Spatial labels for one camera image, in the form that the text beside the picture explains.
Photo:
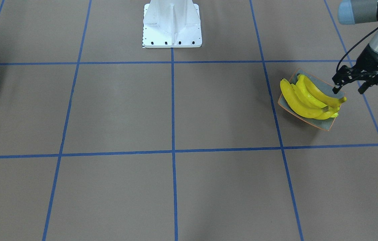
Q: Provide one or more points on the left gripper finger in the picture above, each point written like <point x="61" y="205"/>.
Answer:
<point x="364" y="87"/>
<point x="336" y="89"/>

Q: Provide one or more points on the grey square orange-rimmed plate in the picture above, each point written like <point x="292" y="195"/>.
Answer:
<point x="322" y="85"/>

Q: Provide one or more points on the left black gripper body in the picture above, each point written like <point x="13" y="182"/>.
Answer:
<point x="375" y="62"/>

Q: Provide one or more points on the yellow banana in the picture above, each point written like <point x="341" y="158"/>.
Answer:
<point x="306" y="97"/>
<point x="319" y="95"/>
<point x="296" y="104"/>
<point x="331" y="113"/>

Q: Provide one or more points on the brown paper table mat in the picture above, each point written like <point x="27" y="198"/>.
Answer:
<point x="104" y="140"/>

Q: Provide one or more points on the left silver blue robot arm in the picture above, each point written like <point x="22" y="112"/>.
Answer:
<point x="352" y="12"/>

